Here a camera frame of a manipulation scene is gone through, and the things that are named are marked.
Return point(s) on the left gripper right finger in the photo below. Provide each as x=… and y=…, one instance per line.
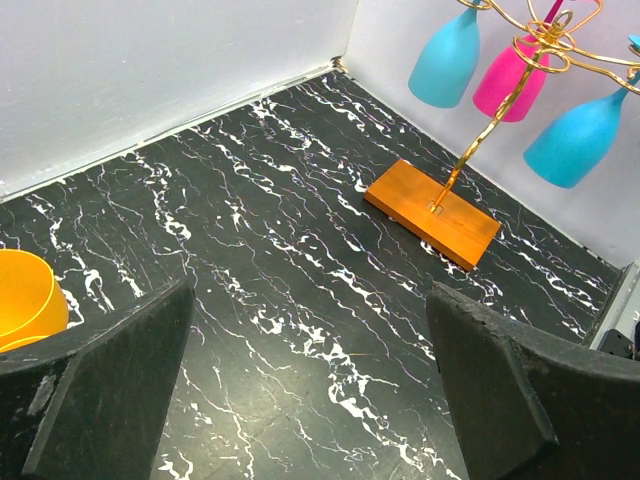
x=526, y=404

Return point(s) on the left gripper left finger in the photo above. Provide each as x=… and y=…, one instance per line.
x=91, y=402

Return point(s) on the yellow wine glass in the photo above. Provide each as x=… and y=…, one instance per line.
x=33, y=306

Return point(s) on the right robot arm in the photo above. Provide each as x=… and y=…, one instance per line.
x=616, y=343

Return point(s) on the teal wine glass front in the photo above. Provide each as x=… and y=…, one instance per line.
x=574, y=143

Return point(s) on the teal wine glass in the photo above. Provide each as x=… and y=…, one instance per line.
x=448, y=61
x=574, y=143

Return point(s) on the magenta wine glass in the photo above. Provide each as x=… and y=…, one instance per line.
x=501, y=79

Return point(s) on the teal wine glass back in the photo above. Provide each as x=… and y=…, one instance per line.
x=448, y=61

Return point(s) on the gold wire glass rack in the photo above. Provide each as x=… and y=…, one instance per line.
x=431, y=210

